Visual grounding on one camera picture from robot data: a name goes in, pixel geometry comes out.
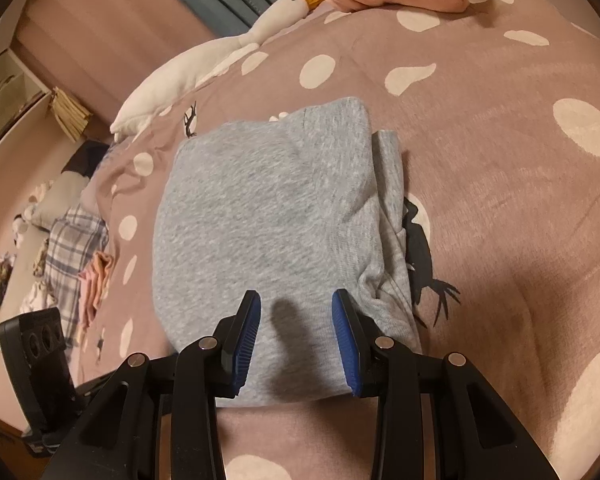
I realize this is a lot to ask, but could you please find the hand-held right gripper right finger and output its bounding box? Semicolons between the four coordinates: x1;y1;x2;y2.
331;289;556;480

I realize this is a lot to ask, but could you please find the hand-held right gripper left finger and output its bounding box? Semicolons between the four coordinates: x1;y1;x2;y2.
40;289;262;480

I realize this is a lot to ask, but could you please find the grey small sweater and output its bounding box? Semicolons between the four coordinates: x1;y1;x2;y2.
152;96;423;408

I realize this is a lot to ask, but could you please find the white patterned cloth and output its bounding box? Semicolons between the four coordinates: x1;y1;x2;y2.
17;280;61;316

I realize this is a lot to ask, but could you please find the floral cloth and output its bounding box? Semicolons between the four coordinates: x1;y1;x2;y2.
0;255;16;311

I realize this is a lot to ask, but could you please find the pink folded cloth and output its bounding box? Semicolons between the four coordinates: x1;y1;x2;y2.
77;252;115;331

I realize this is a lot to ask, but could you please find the plaid pillow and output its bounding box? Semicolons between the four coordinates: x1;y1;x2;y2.
45;205;110;346

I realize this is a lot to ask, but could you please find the grey pillow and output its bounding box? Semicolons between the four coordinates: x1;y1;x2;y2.
30;170;96;231

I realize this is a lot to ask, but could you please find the polka dot mauve blanket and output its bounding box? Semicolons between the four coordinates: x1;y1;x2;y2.
65;0;600;480

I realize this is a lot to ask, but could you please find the dark cloth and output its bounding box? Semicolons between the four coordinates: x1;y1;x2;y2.
67;140;111;178

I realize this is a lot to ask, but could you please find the beige tassel bundle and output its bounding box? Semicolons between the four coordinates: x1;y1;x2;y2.
47;87;93;142

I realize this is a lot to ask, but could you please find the white goose plush toy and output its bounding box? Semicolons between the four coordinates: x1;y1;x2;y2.
111;0;328;136

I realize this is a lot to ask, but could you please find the white shelf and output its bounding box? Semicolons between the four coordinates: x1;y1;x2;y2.
0;35;51;166

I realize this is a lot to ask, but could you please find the pink curtain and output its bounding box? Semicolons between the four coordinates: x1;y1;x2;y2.
15;0;261;126

